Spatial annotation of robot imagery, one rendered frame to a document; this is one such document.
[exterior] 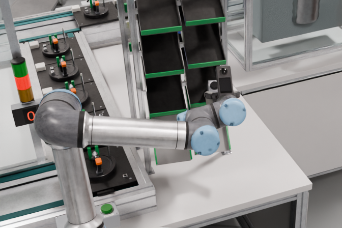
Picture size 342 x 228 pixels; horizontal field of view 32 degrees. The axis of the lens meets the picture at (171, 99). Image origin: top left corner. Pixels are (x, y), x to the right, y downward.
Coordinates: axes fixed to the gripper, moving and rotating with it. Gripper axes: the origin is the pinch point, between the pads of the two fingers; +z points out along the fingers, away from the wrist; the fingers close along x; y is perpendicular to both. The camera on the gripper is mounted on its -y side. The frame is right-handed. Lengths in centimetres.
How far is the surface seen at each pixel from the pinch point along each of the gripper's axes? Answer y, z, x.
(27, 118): 8, 12, -67
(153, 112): 7.5, 8.7, -22.3
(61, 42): -16, 109, -68
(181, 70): -7.6, -0.2, -12.5
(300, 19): -23, 89, 49
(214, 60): -10.0, 5.7, -1.1
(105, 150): 24, 28, -42
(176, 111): 7.2, 6.9, -14.4
